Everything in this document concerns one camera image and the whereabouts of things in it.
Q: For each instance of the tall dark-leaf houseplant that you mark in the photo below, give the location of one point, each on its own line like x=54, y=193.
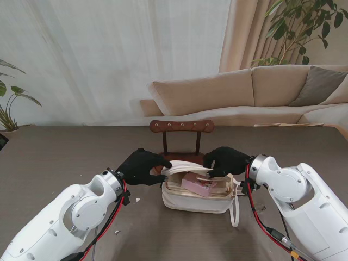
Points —
x=282, y=28

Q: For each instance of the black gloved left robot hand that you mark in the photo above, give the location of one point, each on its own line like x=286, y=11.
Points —
x=138, y=168

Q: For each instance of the black flat device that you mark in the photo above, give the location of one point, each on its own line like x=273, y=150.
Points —
x=2, y=141

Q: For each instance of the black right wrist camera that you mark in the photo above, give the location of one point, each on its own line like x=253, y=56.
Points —
x=244, y=187

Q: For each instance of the beige pleated curtain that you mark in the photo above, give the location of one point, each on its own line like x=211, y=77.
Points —
x=244, y=40

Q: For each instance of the white paper scrap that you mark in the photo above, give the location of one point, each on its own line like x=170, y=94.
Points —
x=117, y=232
x=137, y=200

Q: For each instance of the grey sofa cushion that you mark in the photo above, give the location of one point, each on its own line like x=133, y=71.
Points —
x=318, y=87

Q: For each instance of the beige sofa cushion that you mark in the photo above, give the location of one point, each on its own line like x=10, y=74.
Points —
x=340, y=95

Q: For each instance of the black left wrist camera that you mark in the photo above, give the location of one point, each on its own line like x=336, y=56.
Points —
x=125, y=198

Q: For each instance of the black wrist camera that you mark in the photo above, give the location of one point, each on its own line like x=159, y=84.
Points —
x=125, y=198
x=244, y=187

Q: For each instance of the broad-leaf green houseplant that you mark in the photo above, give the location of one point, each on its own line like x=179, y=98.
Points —
x=17, y=91

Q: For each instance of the beige sofa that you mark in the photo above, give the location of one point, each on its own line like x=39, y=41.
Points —
x=204, y=92

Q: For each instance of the white sheer curtain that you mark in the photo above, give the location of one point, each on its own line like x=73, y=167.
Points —
x=108, y=59

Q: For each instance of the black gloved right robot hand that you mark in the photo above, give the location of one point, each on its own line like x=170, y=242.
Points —
x=231, y=160

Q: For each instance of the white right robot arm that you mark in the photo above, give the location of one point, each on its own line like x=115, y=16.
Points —
x=299, y=195

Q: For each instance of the pink floral jewelry box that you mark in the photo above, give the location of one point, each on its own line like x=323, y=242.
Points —
x=195, y=186

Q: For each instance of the cream white zipper bag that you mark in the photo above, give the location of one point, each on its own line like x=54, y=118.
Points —
x=195, y=204

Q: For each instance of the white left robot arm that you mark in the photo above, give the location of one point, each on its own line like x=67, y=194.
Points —
x=59, y=217

